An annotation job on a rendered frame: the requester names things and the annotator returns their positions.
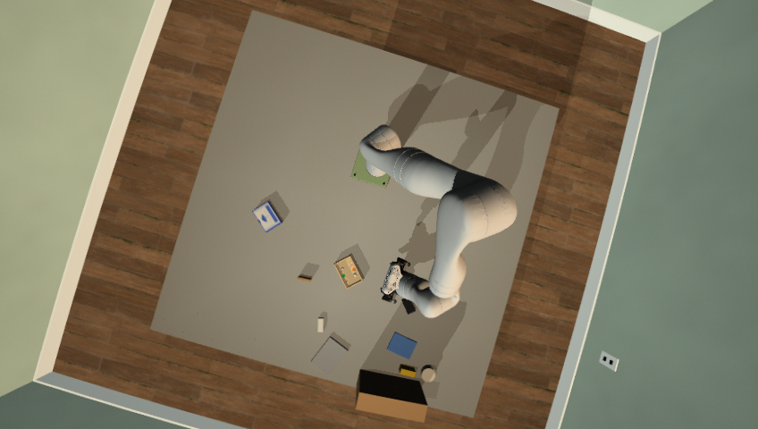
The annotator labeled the covered wooden puzzle box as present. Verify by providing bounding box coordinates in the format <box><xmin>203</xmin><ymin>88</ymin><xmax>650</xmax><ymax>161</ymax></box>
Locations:
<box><xmin>333</xmin><ymin>254</ymin><xmax>364</xmax><ymax>291</ymax></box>

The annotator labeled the blue flat square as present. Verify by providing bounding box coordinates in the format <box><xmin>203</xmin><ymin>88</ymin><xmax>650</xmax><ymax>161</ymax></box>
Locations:
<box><xmin>386</xmin><ymin>331</ymin><xmax>418</xmax><ymax>360</ymax></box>

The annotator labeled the grey flat board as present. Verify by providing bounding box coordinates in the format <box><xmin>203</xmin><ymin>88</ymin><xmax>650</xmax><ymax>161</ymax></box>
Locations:
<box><xmin>310</xmin><ymin>334</ymin><xmax>350</xmax><ymax>374</ymax></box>

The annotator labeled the large brown box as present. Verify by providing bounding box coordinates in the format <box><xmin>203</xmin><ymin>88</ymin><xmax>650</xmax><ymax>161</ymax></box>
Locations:
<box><xmin>355</xmin><ymin>369</ymin><xmax>429</xmax><ymax>424</ymax></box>

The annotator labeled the blue and white box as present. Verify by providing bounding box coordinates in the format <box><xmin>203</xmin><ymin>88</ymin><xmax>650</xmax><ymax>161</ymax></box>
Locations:
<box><xmin>252</xmin><ymin>199</ymin><xmax>283</xmax><ymax>234</ymax></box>

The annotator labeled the beige table with dark legs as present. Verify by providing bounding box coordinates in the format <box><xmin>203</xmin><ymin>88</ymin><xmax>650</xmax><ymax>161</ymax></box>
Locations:
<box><xmin>150</xmin><ymin>10</ymin><xmax>560</xmax><ymax>418</ymax></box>

